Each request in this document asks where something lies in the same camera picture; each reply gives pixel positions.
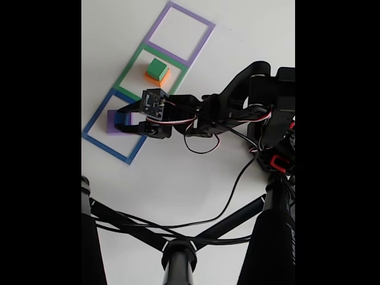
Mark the small blue cube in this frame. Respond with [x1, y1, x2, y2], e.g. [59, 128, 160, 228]
[113, 111, 131, 127]

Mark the purple block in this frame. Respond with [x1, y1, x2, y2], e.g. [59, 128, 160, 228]
[106, 109, 146, 137]

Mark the orange block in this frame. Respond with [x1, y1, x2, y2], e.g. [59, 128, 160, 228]
[144, 68, 172, 88]

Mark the green block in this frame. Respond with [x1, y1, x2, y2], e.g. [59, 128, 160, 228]
[147, 58, 169, 83]

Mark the red clamp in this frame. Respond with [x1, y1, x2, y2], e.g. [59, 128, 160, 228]
[270, 154, 290, 173]

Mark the black tripod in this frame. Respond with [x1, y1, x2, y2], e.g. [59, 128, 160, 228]
[81, 175, 296, 285]

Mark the dark gripper camera box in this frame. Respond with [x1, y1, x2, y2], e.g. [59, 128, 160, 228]
[138, 88, 170, 121]

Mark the blue square frame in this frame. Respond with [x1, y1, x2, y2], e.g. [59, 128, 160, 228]
[82, 88, 161, 166]

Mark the green square frame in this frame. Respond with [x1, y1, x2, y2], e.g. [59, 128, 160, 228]
[114, 43, 188, 116]

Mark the purple square frame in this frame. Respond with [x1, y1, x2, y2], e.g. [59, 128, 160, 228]
[143, 1, 216, 67]

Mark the thin black cable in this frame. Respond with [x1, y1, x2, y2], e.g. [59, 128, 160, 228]
[94, 209, 255, 246]

